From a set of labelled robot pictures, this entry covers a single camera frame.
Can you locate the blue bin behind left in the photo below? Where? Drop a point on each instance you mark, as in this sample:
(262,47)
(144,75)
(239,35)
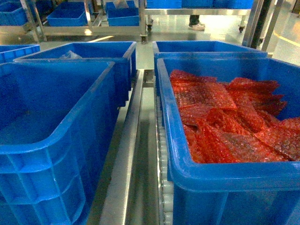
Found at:
(122,53)

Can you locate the blue bin behind right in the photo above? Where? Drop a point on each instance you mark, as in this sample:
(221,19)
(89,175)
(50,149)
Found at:
(200,49)

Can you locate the blue bin with bubble wrap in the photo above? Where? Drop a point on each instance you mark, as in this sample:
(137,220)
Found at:
(238,193)

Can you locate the empty blue bin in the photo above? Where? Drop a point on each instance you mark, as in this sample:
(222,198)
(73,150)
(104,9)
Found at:
(56,123)

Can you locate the red bubble wrap sheets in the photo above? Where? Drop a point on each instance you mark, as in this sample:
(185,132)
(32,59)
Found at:
(234,122)

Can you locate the person's shoe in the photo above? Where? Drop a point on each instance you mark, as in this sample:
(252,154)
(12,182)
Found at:
(197,27)

